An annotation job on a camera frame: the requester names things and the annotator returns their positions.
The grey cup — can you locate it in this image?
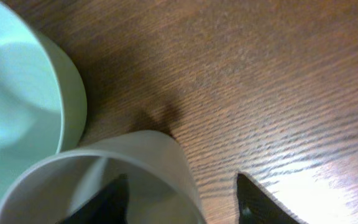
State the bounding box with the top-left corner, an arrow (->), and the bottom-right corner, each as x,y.
0,130 -> 205,223

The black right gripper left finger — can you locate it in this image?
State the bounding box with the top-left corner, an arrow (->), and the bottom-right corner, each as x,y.
60,174 -> 129,224

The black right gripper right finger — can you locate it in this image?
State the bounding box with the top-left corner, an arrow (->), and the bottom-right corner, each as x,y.
236,173 -> 299,224

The mint green cup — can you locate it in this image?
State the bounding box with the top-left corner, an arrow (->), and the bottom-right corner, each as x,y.
0,1 -> 87,201

